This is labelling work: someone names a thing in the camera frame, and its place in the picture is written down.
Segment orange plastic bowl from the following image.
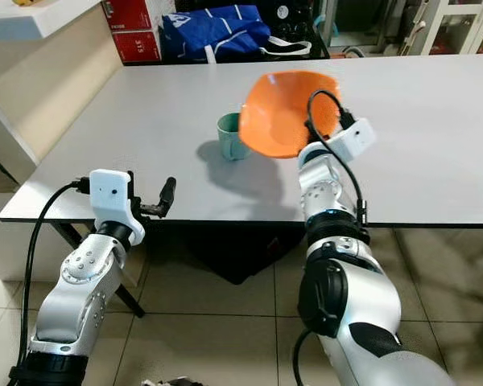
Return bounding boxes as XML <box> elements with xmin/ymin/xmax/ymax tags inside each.
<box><xmin>238</xmin><ymin>70</ymin><xmax>344</xmax><ymax>160</ymax></box>

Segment green ceramic mug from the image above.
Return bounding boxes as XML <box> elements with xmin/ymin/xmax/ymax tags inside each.
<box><xmin>217</xmin><ymin>112</ymin><xmax>250</xmax><ymax>162</ymax></box>

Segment grey table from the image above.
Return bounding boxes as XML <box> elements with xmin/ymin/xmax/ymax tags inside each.
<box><xmin>0</xmin><ymin>55</ymin><xmax>483</xmax><ymax>318</ymax></box>

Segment black and white shoe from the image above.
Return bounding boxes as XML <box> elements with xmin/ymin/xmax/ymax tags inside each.
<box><xmin>261</xmin><ymin>35</ymin><xmax>313</xmax><ymax>58</ymax></box>

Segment blue fabric bag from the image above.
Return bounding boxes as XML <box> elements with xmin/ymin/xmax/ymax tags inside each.
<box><xmin>159</xmin><ymin>5</ymin><xmax>273</xmax><ymax>64</ymax></box>

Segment red cardboard box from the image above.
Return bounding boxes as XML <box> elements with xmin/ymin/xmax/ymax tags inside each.
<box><xmin>110</xmin><ymin>31</ymin><xmax>163</xmax><ymax>66</ymax></box>
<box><xmin>102</xmin><ymin>0</ymin><xmax>155</xmax><ymax>34</ymax></box>

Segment white shelf rack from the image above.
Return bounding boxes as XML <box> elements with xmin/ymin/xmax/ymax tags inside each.
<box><xmin>334</xmin><ymin>0</ymin><xmax>483</xmax><ymax>56</ymax></box>

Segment white counter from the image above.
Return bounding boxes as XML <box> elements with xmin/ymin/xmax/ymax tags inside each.
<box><xmin>0</xmin><ymin>0</ymin><xmax>106</xmax><ymax>43</ymax></box>

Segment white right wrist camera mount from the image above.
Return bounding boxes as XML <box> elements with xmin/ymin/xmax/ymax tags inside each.
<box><xmin>322</xmin><ymin>117</ymin><xmax>378</xmax><ymax>166</ymax></box>

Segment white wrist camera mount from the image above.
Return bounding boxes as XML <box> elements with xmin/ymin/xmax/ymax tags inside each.
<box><xmin>322</xmin><ymin>117</ymin><xmax>378</xmax><ymax>166</ymax></box>
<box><xmin>89</xmin><ymin>169</ymin><xmax>147</xmax><ymax>247</ymax></box>

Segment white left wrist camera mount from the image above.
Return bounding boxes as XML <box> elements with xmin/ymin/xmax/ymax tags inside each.
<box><xmin>89</xmin><ymin>169</ymin><xmax>147</xmax><ymax>247</ymax></box>

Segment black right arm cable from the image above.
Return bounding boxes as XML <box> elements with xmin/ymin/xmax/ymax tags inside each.
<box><xmin>291</xmin><ymin>88</ymin><xmax>368</xmax><ymax>386</ymax></box>

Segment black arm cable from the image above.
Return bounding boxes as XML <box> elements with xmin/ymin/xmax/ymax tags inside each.
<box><xmin>291</xmin><ymin>88</ymin><xmax>368</xmax><ymax>386</ymax></box>
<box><xmin>18</xmin><ymin>180</ymin><xmax>92</xmax><ymax>372</ymax></box>

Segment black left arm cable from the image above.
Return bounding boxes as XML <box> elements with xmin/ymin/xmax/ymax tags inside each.
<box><xmin>18</xmin><ymin>180</ymin><xmax>92</xmax><ymax>372</ymax></box>

